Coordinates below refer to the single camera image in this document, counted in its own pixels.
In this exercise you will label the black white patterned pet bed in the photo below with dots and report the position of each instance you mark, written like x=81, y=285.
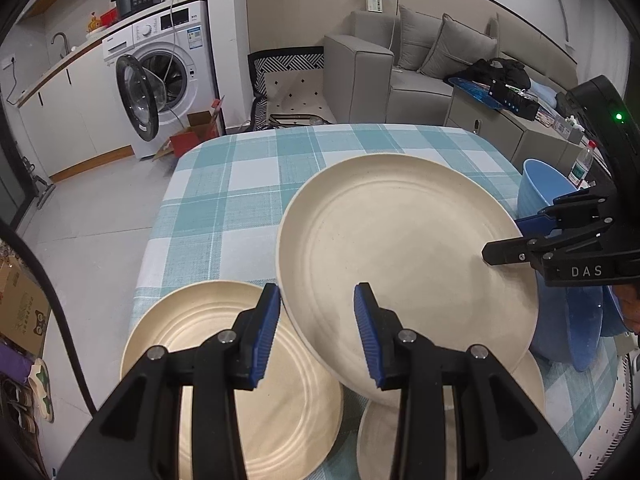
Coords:
x=290, y=90

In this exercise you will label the person's right hand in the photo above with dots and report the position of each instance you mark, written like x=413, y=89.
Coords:
x=629, y=307

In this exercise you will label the grey bedside cabinet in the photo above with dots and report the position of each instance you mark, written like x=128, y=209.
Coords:
x=500, y=130

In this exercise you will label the clear water bottle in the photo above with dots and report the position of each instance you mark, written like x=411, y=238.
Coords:
x=581, y=167

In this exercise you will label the clothes hanger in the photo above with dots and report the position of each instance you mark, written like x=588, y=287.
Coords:
x=295, y=119

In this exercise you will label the blue bowl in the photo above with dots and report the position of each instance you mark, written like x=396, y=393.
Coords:
x=570, y=320
x=542, y=187
x=612, y=312

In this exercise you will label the brown cardboard box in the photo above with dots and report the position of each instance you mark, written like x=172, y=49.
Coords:
x=22, y=305

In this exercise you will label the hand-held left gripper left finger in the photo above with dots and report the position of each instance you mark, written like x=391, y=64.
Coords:
x=264, y=336

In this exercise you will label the grey sofa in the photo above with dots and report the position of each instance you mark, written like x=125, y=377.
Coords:
x=360, y=75

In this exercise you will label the black box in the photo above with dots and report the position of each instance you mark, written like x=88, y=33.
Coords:
x=515, y=100

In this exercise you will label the white washing machine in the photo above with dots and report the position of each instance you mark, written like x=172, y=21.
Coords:
x=185, y=60

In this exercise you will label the green slipper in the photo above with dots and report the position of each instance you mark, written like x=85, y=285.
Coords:
x=42, y=390

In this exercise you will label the metal faucet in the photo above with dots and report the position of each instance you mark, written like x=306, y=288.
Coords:
x=61, y=40

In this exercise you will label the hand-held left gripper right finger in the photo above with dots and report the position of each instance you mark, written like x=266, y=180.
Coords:
x=367, y=336

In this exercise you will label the blue tray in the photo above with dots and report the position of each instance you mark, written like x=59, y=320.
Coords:
x=472, y=91

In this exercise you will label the red cardboard box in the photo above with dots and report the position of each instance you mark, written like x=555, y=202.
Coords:
x=187, y=140

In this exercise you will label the black jacket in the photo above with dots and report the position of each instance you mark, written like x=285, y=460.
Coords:
x=505, y=72

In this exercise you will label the white kitchen cabinet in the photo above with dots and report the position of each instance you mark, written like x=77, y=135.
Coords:
x=65, y=110

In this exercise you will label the teal checkered tablecloth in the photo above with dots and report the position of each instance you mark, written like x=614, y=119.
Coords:
x=240, y=185

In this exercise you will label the white dotted floor mat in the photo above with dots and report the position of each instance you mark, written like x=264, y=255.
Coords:
x=610, y=425

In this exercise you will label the grey cushion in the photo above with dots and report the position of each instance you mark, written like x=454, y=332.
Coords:
x=455, y=47
x=417, y=35

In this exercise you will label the cream plate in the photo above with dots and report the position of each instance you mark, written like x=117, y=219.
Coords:
x=400, y=240
x=375, y=440
x=190, y=310

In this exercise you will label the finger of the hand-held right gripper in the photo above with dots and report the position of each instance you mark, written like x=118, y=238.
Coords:
x=520, y=252
x=580, y=210

